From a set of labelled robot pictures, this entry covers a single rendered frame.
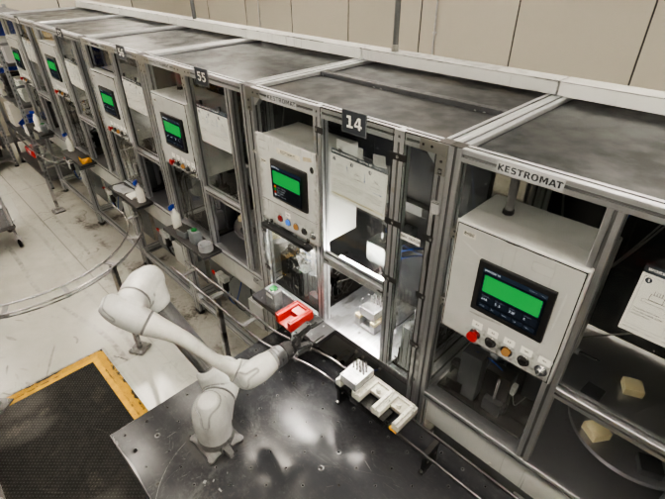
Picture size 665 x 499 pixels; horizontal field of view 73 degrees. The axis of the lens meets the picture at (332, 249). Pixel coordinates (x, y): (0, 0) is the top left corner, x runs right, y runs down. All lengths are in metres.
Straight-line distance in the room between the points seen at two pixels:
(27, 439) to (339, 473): 2.14
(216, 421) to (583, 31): 4.45
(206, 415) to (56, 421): 1.68
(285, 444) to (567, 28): 4.34
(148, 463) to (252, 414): 0.48
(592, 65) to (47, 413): 5.22
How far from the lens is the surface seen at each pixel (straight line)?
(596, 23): 5.05
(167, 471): 2.27
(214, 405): 2.06
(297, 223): 2.18
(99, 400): 3.58
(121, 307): 1.84
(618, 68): 5.02
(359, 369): 2.13
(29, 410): 3.75
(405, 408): 2.11
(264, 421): 2.31
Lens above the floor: 2.53
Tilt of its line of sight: 34 degrees down
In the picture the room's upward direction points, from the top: 1 degrees counter-clockwise
